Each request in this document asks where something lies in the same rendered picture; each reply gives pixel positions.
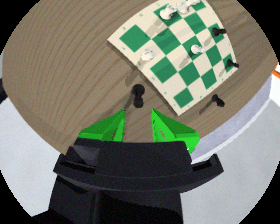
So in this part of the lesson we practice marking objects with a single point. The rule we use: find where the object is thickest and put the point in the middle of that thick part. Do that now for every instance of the green and white chessboard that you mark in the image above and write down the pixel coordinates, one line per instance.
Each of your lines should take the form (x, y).
(182, 77)

